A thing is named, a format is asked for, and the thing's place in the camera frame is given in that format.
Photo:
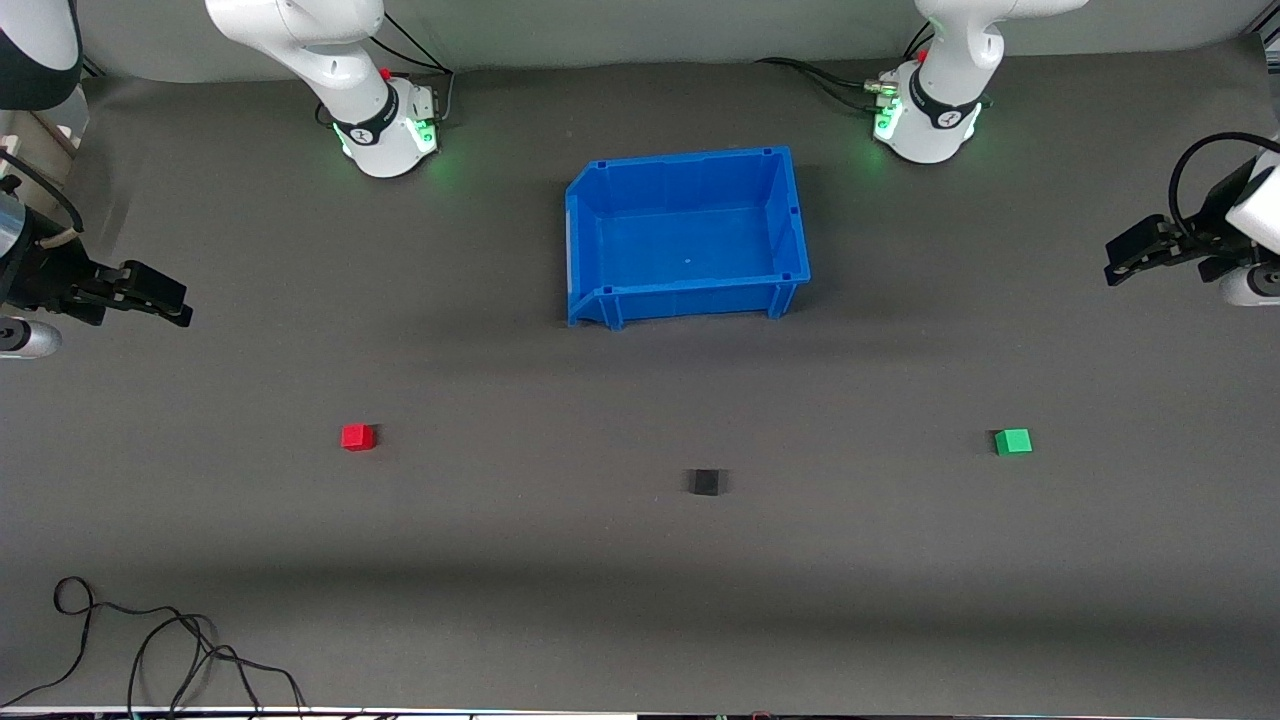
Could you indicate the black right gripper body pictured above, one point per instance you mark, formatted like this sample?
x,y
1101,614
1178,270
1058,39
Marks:
x,y
48,274

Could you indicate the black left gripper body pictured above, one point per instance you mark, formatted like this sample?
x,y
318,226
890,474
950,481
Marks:
x,y
1192,246

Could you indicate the small green cube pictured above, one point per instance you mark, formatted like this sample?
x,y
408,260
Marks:
x,y
1013,442

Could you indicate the small red cube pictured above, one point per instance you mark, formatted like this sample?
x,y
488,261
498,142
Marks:
x,y
358,437

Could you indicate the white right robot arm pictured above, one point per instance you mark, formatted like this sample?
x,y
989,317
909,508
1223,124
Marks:
x,y
330,60

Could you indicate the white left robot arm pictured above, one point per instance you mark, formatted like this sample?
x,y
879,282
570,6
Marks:
x,y
945,100

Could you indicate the small black cube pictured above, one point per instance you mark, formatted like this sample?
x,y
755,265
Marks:
x,y
705,482

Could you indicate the grey plastic box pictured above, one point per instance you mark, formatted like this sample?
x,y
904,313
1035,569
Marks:
x,y
40,135

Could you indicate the blue plastic bin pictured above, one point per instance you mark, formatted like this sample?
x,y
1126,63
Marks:
x,y
690,250

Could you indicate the dark metal frame rail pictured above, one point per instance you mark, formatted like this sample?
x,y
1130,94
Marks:
x,y
90,68

